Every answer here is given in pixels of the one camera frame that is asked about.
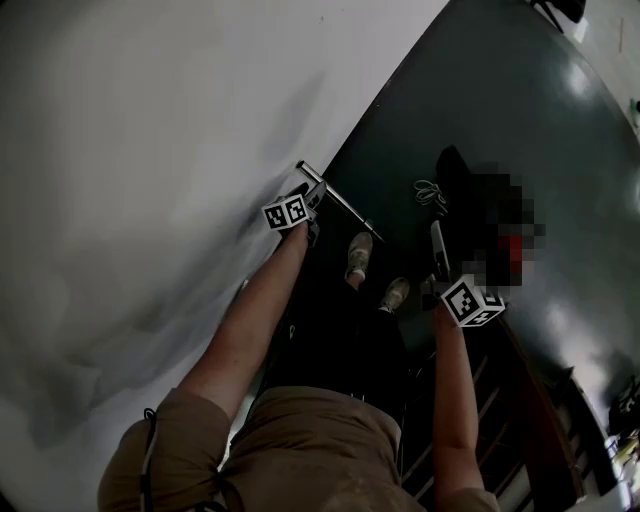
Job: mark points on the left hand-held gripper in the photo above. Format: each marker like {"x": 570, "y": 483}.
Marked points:
{"x": 285, "y": 212}

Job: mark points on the metal vacuum tube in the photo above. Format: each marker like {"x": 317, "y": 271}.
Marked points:
{"x": 350, "y": 210}

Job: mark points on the person's left forearm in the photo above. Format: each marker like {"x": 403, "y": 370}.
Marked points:
{"x": 260, "y": 310}

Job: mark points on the dark wooden stair railing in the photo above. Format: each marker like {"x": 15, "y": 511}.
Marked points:
{"x": 530, "y": 410}

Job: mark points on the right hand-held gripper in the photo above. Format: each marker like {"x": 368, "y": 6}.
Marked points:
{"x": 472, "y": 302}

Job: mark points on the person's shoe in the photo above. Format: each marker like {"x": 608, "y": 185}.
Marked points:
{"x": 359, "y": 252}
{"x": 395, "y": 295}

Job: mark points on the person's left shoe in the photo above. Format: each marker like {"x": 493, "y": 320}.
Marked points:
{"x": 359, "y": 252}

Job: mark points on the red vacuum cleaner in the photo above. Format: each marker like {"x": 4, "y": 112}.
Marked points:
{"x": 511, "y": 250}

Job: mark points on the person's right forearm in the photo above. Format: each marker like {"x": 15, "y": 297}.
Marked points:
{"x": 452, "y": 390}

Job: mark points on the person's black trousers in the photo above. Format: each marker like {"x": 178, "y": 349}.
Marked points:
{"x": 350, "y": 340}

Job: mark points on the person's right shoe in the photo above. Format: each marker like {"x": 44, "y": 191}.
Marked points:
{"x": 395, "y": 295}

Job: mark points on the person's tan shirt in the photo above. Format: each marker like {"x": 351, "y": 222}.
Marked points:
{"x": 310, "y": 450}

